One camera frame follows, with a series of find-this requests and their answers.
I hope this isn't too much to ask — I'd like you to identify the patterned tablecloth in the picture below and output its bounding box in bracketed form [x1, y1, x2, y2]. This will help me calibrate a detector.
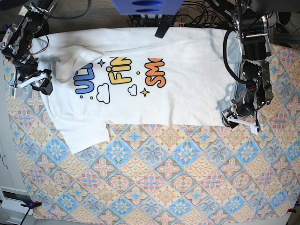
[7, 45, 300, 225]

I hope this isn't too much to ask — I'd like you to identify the black strap under mount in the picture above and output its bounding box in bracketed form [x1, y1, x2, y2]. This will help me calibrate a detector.
[154, 14, 175, 38]

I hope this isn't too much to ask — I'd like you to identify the black power strip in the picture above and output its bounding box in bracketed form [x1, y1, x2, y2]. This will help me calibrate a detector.
[173, 22, 218, 28]

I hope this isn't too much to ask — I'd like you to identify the white cabinet left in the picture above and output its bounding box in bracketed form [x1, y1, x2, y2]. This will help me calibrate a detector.
[0, 54, 28, 223]

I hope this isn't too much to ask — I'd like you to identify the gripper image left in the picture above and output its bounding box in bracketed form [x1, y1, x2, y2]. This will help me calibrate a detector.
[31, 69, 53, 96]

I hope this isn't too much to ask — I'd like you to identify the blue clamp bottom left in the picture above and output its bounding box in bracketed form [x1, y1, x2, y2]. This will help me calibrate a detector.
[21, 201, 42, 210]

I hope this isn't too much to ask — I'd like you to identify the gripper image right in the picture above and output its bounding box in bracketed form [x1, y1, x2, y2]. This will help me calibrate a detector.
[221, 105, 238, 128]

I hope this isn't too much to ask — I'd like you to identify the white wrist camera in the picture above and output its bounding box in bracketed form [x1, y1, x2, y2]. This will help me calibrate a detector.
[8, 73, 47, 98]
[227, 116, 263, 135]

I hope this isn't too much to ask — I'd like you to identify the robot arm image left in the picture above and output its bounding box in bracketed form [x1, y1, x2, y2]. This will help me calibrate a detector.
[0, 0, 53, 98]

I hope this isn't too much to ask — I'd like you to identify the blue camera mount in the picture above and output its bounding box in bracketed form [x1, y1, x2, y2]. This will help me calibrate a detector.
[111, 0, 183, 15]

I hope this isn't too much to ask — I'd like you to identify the white printed T-shirt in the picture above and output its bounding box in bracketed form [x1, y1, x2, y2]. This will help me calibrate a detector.
[32, 28, 236, 154]

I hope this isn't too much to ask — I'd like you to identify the orange clamp bottom right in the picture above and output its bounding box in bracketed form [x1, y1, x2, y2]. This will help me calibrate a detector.
[288, 208, 297, 213]

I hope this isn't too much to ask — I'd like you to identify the robot arm image right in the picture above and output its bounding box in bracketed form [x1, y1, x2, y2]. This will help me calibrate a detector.
[222, 0, 274, 131]

